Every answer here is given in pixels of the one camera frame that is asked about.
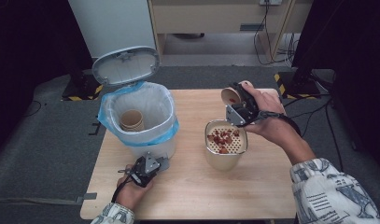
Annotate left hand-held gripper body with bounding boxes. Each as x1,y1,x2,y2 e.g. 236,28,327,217
128,152,163,189

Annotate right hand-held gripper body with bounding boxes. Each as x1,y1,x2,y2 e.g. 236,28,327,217
225,92,263,128

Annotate brown paper cup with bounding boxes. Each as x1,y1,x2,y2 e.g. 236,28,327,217
120,109,146,133
220,79,254,106

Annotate white trash bin with lid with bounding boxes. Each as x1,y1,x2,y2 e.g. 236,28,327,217
91,46,180,161

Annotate red food scraps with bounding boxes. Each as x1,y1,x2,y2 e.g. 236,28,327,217
206,129,241,155

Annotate beige container with strainer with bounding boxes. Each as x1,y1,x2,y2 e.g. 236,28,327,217
204,119,248,172

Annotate person's left hand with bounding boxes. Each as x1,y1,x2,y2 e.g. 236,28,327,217
115,174,154,211

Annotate person's right hand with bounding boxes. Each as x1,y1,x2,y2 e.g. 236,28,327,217
240,81,303,148

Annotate blue trash bag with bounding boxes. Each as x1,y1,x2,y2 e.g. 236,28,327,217
97,81,180,147

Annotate black stand base striped tape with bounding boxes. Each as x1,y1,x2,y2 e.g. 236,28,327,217
61,69,105,102
274,70,323,100

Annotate grey tape strip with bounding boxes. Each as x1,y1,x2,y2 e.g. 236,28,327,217
75,192,98,205

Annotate light wooden desk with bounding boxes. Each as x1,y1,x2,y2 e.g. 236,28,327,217
147,0,314,62

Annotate left hand-held gripper black cable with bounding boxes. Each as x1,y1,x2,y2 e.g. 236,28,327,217
111,176,130,203

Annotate hand-held gripper black cable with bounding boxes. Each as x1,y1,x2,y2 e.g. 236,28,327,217
111,176,130,203
256,110,303,137

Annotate right hand-held gripper black cable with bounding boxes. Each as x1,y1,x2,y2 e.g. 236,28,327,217
256,110,303,137

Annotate black hanging cables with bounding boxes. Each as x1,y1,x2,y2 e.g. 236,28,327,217
252,2,302,66

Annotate black floor cable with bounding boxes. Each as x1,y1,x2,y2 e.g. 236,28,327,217
284,92,345,173

